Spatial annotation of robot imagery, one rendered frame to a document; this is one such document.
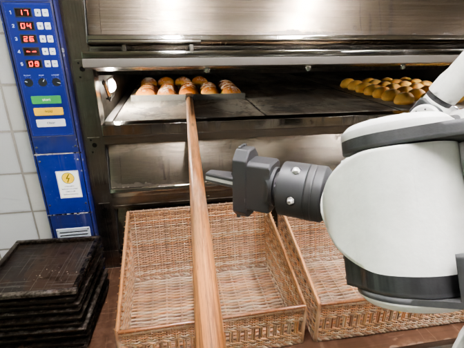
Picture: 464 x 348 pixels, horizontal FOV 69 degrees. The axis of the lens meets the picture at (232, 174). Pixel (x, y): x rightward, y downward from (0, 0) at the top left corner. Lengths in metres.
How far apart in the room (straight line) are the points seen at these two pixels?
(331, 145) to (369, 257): 1.20
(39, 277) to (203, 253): 0.80
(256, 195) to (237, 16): 0.80
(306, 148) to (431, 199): 1.17
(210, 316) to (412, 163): 0.25
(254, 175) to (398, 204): 0.33
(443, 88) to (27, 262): 1.27
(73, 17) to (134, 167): 0.52
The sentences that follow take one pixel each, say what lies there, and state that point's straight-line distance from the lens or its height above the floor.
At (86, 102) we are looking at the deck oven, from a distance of 1.28.
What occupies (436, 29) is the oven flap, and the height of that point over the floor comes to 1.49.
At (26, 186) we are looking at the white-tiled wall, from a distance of 1.43.
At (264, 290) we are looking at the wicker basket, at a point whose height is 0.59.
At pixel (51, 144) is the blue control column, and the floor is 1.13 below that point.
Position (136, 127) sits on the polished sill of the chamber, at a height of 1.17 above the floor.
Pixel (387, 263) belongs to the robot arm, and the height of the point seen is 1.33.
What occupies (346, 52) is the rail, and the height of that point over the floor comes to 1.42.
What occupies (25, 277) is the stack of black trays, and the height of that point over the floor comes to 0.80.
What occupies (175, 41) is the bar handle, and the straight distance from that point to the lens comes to 1.12.
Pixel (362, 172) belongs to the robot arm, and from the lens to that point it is 0.25.
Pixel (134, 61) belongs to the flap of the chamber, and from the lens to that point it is 1.08.
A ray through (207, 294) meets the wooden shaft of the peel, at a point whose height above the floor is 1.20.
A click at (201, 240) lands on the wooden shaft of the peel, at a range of 0.49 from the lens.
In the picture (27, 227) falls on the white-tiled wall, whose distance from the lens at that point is 1.51.
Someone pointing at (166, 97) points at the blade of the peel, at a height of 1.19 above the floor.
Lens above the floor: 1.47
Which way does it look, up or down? 22 degrees down
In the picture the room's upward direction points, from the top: straight up
